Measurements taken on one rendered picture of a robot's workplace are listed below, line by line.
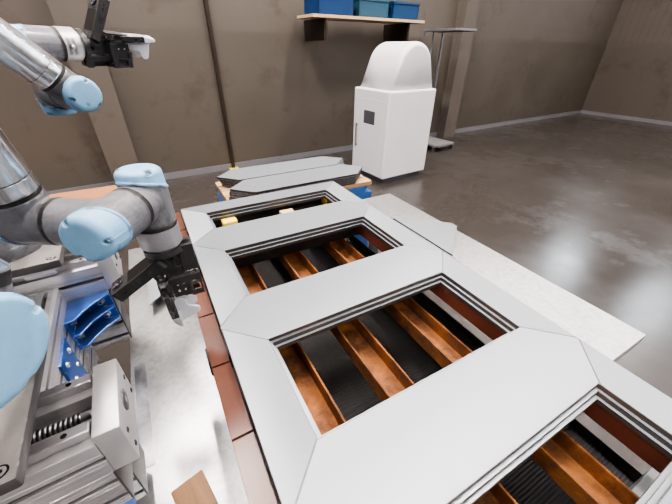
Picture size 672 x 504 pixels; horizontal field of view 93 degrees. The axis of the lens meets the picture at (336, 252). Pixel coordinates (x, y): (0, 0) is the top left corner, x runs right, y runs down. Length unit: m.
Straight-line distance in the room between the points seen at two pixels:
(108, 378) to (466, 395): 0.64
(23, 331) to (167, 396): 0.61
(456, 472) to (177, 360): 0.76
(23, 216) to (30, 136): 4.03
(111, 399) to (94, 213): 0.27
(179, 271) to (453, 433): 0.61
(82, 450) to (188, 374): 0.45
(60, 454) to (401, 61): 3.92
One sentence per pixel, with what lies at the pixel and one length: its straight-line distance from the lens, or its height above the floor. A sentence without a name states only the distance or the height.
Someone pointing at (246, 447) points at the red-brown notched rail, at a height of 0.83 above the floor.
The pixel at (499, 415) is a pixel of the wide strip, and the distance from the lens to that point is 0.74.
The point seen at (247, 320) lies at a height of 0.85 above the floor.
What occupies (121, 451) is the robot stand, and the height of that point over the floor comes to 0.94.
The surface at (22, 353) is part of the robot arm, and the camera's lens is 0.43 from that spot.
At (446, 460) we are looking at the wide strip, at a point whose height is 0.85.
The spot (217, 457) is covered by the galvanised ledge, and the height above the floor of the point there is 0.68.
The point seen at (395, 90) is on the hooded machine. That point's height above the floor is 1.05.
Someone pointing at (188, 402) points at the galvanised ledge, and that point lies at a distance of 0.96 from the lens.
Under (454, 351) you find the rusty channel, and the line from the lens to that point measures 1.05.
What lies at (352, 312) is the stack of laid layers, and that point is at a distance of 0.87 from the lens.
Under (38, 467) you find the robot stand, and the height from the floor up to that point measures 0.98.
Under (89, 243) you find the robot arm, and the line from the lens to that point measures 0.56.
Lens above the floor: 1.43
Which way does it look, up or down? 32 degrees down
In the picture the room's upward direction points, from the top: 1 degrees clockwise
